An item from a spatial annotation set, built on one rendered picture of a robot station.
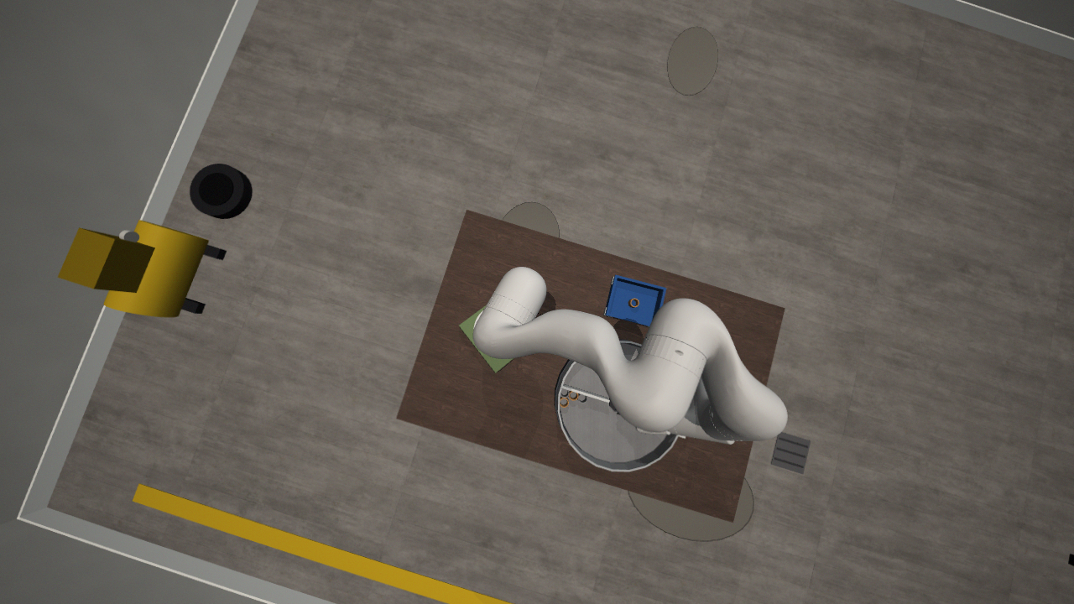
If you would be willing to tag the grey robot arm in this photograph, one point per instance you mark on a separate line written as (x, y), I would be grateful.
(657, 391)

